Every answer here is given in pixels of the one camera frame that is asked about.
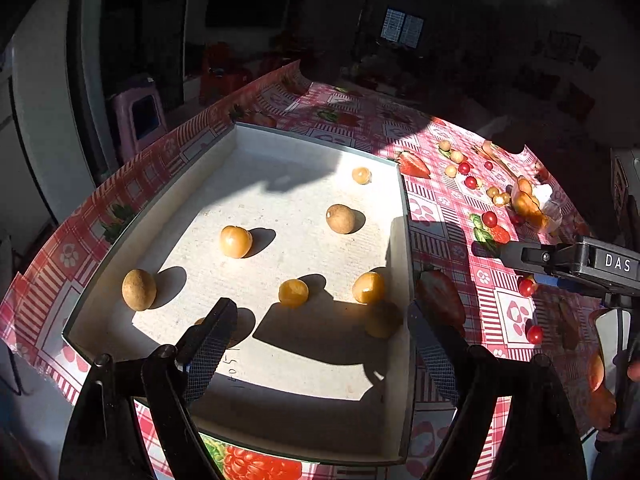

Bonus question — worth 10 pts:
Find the pale longan fruit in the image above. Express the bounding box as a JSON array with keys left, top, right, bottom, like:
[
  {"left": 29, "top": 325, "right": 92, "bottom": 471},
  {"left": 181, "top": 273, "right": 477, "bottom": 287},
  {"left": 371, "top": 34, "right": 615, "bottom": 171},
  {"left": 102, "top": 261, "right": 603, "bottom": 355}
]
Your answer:
[{"left": 364, "top": 301, "right": 404, "bottom": 339}]

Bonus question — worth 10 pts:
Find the red cherry tomato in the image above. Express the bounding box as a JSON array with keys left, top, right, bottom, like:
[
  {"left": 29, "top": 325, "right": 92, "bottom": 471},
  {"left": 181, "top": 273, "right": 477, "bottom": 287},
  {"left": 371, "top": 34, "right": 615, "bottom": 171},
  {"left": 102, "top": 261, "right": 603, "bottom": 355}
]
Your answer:
[
  {"left": 526, "top": 324, "right": 544, "bottom": 346},
  {"left": 482, "top": 210, "right": 498, "bottom": 230}
]

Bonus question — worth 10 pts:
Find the red strawberry print tablecloth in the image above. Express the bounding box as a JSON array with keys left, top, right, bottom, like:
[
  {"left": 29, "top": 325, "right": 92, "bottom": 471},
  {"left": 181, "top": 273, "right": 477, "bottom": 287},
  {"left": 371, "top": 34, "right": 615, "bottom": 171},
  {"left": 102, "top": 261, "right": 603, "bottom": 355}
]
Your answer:
[{"left": 0, "top": 58, "right": 626, "bottom": 480}]

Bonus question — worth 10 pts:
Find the white shallow tray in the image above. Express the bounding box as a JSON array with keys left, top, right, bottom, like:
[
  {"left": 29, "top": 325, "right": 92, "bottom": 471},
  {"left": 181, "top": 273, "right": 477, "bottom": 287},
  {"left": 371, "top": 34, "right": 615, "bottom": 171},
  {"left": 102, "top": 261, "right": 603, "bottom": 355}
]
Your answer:
[{"left": 62, "top": 124, "right": 414, "bottom": 466}]

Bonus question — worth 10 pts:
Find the purple plastic stool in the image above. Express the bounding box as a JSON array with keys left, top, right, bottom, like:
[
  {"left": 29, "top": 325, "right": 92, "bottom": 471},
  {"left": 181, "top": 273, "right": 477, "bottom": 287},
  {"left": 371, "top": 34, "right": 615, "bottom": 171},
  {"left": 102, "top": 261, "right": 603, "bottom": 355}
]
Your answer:
[{"left": 113, "top": 78, "right": 168, "bottom": 162}]

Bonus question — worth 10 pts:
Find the pale longan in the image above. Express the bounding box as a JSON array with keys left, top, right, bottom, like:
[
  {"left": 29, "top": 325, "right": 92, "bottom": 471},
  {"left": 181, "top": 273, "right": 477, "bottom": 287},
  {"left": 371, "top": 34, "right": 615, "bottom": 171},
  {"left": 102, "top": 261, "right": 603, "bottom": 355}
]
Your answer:
[{"left": 122, "top": 269, "right": 157, "bottom": 311}]

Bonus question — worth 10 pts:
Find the yellow cherry tomato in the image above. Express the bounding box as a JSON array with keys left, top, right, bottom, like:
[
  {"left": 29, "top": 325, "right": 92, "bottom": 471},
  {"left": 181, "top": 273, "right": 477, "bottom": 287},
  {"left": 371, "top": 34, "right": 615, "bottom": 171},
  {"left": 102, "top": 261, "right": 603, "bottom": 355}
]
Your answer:
[{"left": 278, "top": 278, "right": 309, "bottom": 308}]

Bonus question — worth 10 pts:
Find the white crumpled tissue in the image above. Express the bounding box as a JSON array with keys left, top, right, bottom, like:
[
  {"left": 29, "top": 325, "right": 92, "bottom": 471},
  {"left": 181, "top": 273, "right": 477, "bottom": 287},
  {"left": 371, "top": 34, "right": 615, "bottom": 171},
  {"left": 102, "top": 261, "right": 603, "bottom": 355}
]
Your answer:
[{"left": 532, "top": 184, "right": 553, "bottom": 209}]

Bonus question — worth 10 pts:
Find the window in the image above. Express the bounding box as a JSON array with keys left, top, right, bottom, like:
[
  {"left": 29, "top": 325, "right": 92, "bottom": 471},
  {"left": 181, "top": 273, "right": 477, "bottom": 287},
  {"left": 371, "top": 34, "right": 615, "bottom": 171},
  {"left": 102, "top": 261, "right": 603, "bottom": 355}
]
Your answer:
[{"left": 381, "top": 9, "right": 424, "bottom": 49}]

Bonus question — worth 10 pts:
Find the brown kiwi fruit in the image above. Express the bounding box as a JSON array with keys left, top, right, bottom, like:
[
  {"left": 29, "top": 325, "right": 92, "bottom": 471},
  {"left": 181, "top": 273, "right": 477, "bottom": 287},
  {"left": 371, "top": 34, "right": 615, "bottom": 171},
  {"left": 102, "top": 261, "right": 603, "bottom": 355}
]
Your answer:
[{"left": 326, "top": 204, "right": 356, "bottom": 234}]

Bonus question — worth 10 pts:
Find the large yellow tomato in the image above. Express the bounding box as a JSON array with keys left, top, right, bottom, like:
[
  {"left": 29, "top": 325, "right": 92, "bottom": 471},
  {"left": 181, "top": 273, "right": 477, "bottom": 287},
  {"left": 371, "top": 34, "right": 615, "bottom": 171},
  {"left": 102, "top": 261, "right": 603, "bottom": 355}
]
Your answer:
[{"left": 352, "top": 271, "right": 386, "bottom": 304}]

